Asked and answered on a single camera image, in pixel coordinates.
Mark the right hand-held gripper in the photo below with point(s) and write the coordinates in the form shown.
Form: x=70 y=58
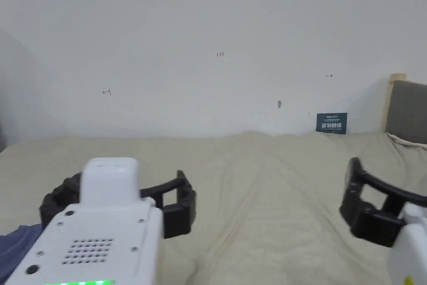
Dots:
x=412 y=251

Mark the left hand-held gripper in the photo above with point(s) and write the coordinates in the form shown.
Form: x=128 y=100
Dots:
x=100 y=231

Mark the cream pillow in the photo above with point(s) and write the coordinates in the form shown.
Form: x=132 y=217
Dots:
x=408 y=141

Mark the bed with beige sheet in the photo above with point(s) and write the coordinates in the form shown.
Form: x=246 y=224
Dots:
x=267 y=198

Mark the dark blue card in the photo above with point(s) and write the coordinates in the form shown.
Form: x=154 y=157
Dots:
x=332 y=124

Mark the blue garment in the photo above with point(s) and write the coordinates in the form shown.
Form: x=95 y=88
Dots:
x=16 y=246

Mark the grey padded headboard, wooden frame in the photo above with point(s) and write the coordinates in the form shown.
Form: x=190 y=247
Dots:
x=408 y=111

